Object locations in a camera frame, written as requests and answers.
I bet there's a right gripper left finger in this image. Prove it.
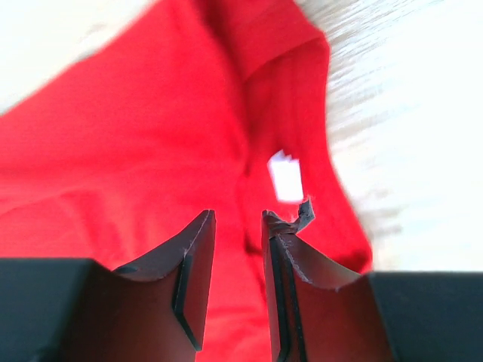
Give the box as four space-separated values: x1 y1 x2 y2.
1 210 216 361

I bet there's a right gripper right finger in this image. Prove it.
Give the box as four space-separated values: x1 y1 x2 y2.
262 201 482 361

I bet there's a red t-shirt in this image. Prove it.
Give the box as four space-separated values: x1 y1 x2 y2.
1 1 372 361

